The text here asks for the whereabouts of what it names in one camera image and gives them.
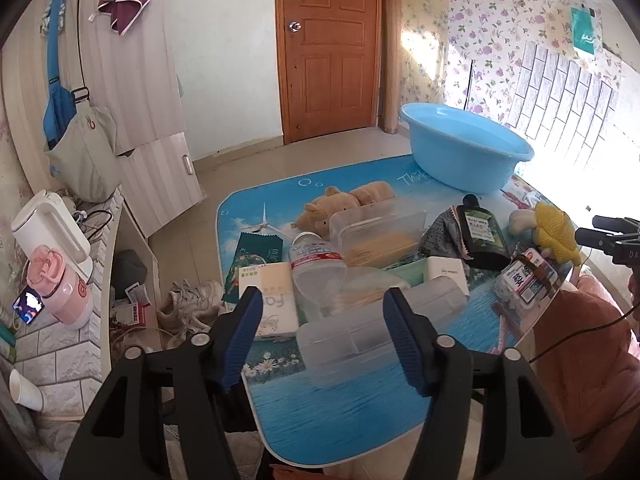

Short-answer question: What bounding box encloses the pink water jug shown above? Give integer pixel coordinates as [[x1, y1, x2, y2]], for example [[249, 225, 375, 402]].
[[26, 247, 95, 331]]

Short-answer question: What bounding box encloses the brown plush toy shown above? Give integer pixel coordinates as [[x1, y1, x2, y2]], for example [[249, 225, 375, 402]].
[[291, 181, 397, 233]]

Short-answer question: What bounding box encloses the clear water bottle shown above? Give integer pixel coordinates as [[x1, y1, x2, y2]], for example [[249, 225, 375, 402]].
[[290, 231, 348, 323]]

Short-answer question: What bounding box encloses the red white carton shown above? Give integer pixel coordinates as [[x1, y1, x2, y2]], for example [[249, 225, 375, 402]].
[[112, 282, 156, 331]]

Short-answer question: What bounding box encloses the person's clothed leg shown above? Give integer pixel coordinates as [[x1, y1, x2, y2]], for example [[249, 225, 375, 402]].
[[535, 265, 640, 466]]

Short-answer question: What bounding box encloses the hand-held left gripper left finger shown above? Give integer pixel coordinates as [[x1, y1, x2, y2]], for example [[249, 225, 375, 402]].
[[60, 286, 265, 480]]

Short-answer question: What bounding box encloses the labelled plastic packet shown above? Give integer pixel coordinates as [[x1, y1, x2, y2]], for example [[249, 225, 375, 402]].
[[492, 247, 560, 311]]

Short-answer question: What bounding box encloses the white charger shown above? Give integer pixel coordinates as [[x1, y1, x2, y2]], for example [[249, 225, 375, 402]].
[[425, 256, 470, 301]]

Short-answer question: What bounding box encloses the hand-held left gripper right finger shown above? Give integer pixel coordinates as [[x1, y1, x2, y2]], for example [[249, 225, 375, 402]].
[[382, 287, 583, 480]]

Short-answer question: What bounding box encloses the dark green packet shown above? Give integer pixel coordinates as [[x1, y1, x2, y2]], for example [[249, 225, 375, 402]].
[[222, 232, 286, 306]]

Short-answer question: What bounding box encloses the black bottle with green label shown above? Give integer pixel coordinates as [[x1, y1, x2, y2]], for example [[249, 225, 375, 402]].
[[454, 194, 512, 272]]

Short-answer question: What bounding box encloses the grey patterned packet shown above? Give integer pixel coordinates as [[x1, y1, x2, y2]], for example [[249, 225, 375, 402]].
[[419, 207, 471, 261]]

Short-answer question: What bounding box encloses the light blue plastic basin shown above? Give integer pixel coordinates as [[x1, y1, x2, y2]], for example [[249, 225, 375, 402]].
[[398, 102, 535, 196]]

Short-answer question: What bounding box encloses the rolled bamboo mat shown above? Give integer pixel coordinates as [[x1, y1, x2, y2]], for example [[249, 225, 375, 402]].
[[378, 0, 403, 135]]

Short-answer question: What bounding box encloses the white electric kettle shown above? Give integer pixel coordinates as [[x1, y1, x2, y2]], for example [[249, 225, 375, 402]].
[[11, 190, 93, 281]]

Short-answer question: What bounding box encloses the pink toothbrush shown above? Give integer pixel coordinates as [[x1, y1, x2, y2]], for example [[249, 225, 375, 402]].
[[492, 302, 521, 356]]

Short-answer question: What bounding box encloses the clear plastic case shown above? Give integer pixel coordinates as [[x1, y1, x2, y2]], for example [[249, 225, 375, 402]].
[[296, 276, 468, 388]]

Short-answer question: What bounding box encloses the smartphone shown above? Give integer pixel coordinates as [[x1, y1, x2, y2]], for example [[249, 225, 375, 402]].
[[12, 285, 46, 326]]

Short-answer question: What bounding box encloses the white striped wardrobe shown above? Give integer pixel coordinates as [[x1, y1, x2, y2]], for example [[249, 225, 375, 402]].
[[10, 0, 206, 238]]

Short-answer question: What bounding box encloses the black cable tangle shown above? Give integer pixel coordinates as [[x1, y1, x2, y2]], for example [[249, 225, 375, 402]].
[[72, 207, 113, 241]]

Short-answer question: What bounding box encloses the yellow floral panel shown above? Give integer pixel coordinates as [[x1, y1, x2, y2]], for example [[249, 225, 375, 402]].
[[400, 0, 451, 111]]

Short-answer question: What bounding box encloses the yellow knit toy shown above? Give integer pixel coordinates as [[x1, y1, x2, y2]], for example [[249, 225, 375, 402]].
[[509, 202, 583, 266]]

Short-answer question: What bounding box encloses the white tissue pack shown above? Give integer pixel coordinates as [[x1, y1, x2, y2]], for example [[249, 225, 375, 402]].
[[238, 262, 301, 341]]

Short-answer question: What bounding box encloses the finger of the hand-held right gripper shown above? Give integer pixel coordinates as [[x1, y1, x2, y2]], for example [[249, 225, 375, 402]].
[[575, 228, 621, 254], [592, 215, 640, 234]]

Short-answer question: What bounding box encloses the green wall poster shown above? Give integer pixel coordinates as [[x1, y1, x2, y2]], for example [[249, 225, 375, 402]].
[[570, 4, 603, 58]]

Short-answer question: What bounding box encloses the brown wooden door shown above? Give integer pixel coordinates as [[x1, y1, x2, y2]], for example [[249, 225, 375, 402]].
[[274, 0, 383, 145]]

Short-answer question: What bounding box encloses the clear box of wooden sticks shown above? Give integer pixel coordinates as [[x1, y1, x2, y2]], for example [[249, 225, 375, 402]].
[[328, 197, 427, 268]]

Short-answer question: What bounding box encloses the scenic printed desktop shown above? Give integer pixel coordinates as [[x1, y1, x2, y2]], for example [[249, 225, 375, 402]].
[[216, 152, 588, 468]]

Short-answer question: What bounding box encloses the blue hanging bag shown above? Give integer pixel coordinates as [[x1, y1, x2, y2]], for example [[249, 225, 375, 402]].
[[42, 0, 78, 151]]

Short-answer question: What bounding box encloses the beige tote bag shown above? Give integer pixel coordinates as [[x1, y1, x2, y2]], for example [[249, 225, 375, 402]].
[[47, 105, 126, 201]]

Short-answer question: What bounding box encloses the cotton swab bag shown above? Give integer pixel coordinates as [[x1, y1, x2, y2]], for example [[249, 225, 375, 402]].
[[335, 267, 416, 311]]

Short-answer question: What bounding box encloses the white paper cup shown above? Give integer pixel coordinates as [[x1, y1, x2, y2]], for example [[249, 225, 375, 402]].
[[9, 369, 45, 411]]

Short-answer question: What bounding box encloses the brick patterned side cabinet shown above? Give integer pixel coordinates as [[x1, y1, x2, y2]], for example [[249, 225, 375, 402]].
[[0, 187, 161, 421]]

